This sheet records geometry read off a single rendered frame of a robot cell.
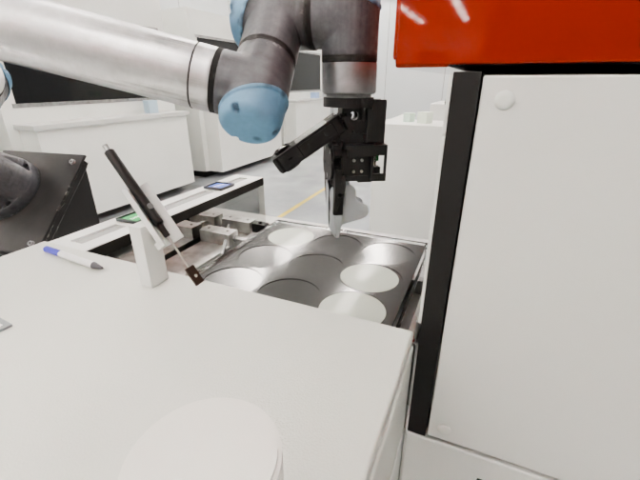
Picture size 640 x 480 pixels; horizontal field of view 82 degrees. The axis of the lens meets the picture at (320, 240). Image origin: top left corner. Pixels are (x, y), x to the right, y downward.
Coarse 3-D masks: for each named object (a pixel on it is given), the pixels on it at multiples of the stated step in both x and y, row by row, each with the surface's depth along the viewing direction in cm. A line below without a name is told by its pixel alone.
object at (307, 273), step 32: (288, 224) 88; (256, 256) 72; (288, 256) 72; (320, 256) 72; (352, 256) 72; (384, 256) 72; (416, 256) 72; (256, 288) 61; (288, 288) 61; (320, 288) 61; (384, 320) 53
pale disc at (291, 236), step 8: (272, 232) 83; (280, 232) 83; (288, 232) 83; (296, 232) 83; (304, 232) 83; (272, 240) 79; (280, 240) 79; (288, 240) 79; (296, 240) 79; (304, 240) 79
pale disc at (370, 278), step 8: (368, 264) 69; (344, 272) 66; (352, 272) 66; (360, 272) 66; (368, 272) 66; (376, 272) 66; (384, 272) 66; (392, 272) 66; (344, 280) 63; (352, 280) 63; (360, 280) 63; (368, 280) 63; (376, 280) 63; (384, 280) 63; (392, 280) 63; (352, 288) 61; (360, 288) 61; (368, 288) 61; (376, 288) 61; (384, 288) 61; (392, 288) 61
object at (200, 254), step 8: (240, 232) 89; (192, 248) 80; (200, 248) 80; (208, 248) 80; (216, 248) 80; (176, 256) 77; (184, 256) 77; (192, 256) 77; (200, 256) 77; (208, 256) 77; (216, 256) 77; (168, 264) 73; (176, 264) 73; (184, 264) 73; (192, 264) 73; (200, 264) 73; (176, 272) 70; (184, 272) 70
